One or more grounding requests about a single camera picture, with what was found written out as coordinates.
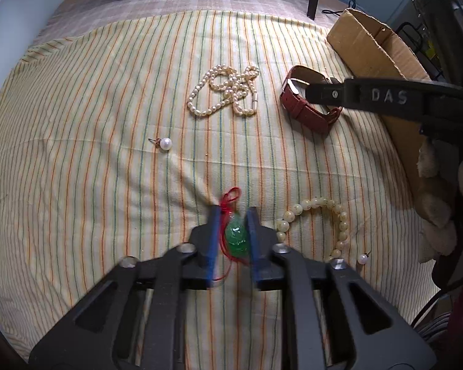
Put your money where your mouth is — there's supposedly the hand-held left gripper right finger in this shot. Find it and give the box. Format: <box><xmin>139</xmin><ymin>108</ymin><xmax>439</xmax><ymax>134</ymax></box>
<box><xmin>244</xmin><ymin>207</ymin><xmax>436</xmax><ymax>370</ymax></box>

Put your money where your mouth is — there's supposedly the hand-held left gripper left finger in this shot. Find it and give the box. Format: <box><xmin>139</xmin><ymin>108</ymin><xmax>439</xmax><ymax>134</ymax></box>
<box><xmin>29</xmin><ymin>205</ymin><xmax>221</xmax><ymax>370</ymax></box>

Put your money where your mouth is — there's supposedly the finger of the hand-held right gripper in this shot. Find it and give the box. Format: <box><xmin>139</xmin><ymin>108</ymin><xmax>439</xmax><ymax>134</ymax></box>
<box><xmin>306</xmin><ymin>78</ymin><xmax>431</xmax><ymax>119</ymax></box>

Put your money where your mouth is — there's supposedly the green jade pendant red cord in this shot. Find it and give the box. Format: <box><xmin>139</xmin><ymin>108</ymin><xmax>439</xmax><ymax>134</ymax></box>
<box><xmin>216</xmin><ymin>187</ymin><xmax>251</xmax><ymax>283</ymax></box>

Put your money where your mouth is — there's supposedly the red leather wristwatch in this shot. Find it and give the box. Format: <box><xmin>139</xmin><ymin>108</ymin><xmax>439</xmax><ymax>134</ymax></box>
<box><xmin>280</xmin><ymin>65</ymin><xmax>344</xmax><ymax>135</ymax></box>

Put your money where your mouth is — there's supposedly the person's right hand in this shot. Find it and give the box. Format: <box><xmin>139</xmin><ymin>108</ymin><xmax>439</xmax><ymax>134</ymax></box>
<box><xmin>415</xmin><ymin>138</ymin><xmax>463</xmax><ymax>266</ymax></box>

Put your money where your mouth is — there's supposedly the brown cardboard box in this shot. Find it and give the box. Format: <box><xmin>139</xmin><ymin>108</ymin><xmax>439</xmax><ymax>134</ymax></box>
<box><xmin>326</xmin><ymin>8</ymin><xmax>435</xmax><ymax>201</ymax></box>

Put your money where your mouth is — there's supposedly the pink checked blanket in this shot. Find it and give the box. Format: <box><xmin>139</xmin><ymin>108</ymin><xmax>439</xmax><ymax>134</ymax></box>
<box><xmin>48</xmin><ymin>0</ymin><xmax>348</xmax><ymax>41</ymax></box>

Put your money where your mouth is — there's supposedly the striped yellow cloth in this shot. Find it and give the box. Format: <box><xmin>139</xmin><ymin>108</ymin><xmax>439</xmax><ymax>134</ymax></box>
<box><xmin>0</xmin><ymin>8</ymin><xmax>427</xmax><ymax>370</ymax></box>

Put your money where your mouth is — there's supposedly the black wire rack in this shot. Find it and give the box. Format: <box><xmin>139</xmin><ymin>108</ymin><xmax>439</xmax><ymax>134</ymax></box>
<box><xmin>394</xmin><ymin>21</ymin><xmax>446</xmax><ymax>81</ymax></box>

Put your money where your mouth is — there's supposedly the cream bead bracelet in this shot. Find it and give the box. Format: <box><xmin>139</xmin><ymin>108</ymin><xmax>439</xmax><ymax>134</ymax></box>
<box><xmin>276</xmin><ymin>196</ymin><xmax>350</xmax><ymax>265</ymax></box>

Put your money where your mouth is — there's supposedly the black cable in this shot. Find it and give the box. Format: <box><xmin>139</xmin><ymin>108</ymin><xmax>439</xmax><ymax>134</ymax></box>
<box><xmin>321</xmin><ymin>0</ymin><xmax>357</xmax><ymax>16</ymax></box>

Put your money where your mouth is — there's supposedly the white pearl necklace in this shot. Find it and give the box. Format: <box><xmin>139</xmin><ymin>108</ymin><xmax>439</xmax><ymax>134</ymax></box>
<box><xmin>187</xmin><ymin>65</ymin><xmax>261</xmax><ymax>118</ymax></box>

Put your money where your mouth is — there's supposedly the grey cable bundle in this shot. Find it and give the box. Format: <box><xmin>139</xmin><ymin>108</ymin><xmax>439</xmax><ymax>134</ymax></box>
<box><xmin>411</xmin><ymin>287</ymin><xmax>458</xmax><ymax>342</ymax></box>

